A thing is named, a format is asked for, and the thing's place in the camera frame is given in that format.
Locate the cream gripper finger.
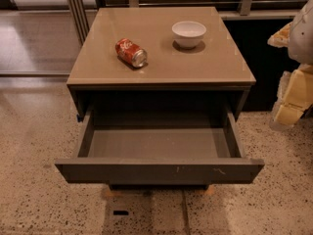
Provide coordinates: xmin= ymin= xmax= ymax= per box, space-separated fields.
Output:
xmin=274 ymin=66 xmax=313 ymax=125
xmin=267 ymin=23 xmax=291 ymax=48

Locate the grey top drawer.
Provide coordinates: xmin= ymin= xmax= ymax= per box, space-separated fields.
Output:
xmin=55 ymin=110 xmax=264 ymax=186

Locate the grey drawer cabinet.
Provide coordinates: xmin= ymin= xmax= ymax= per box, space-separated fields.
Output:
xmin=66 ymin=6 xmax=257 ymax=192

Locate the white bowl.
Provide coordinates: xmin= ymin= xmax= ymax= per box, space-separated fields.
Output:
xmin=172 ymin=21 xmax=206 ymax=49

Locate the red soda can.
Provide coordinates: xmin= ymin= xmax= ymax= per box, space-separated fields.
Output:
xmin=115 ymin=38 xmax=148 ymax=68

